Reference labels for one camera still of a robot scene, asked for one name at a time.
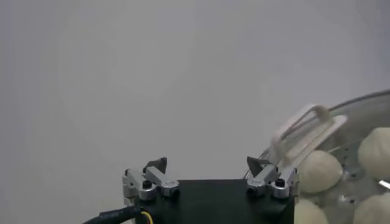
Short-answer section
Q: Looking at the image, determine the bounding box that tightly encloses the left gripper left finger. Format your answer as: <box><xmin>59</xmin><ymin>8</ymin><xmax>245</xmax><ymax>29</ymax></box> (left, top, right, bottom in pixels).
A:
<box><xmin>122</xmin><ymin>157</ymin><xmax>180</xmax><ymax>201</ymax></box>

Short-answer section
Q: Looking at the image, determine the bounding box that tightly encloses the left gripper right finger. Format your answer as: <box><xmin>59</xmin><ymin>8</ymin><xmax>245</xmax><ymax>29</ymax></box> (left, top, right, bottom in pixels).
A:
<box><xmin>246</xmin><ymin>156</ymin><xmax>301</xmax><ymax>200</ymax></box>

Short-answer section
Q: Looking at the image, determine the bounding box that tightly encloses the glass lid with cream handle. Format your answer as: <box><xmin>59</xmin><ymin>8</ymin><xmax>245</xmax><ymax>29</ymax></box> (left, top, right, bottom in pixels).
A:
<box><xmin>243</xmin><ymin>88</ymin><xmax>390</xmax><ymax>224</ymax></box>

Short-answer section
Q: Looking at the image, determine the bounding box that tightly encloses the white steamed baozi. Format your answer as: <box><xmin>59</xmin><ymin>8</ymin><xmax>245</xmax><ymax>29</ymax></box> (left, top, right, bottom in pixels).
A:
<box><xmin>357</xmin><ymin>127</ymin><xmax>390</xmax><ymax>180</ymax></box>
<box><xmin>297</xmin><ymin>150</ymin><xmax>344</xmax><ymax>195</ymax></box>
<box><xmin>294</xmin><ymin>198</ymin><xmax>329</xmax><ymax>224</ymax></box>
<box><xmin>352</xmin><ymin>192</ymin><xmax>390</xmax><ymax>224</ymax></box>

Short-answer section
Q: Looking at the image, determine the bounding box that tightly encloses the stainless steel steamer basket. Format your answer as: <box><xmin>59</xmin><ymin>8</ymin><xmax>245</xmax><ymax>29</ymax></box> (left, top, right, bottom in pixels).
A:
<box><xmin>292</xmin><ymin>121</ymin><xmax>390</xmax><ymax>224</ymax></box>

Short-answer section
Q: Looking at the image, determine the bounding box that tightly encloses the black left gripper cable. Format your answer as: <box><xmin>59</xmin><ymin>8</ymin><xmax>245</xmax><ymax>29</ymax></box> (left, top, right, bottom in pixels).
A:
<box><xmin>82</xmin><ymin>206</ymin><xmax>153</xmax><ymax>224</ymax></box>

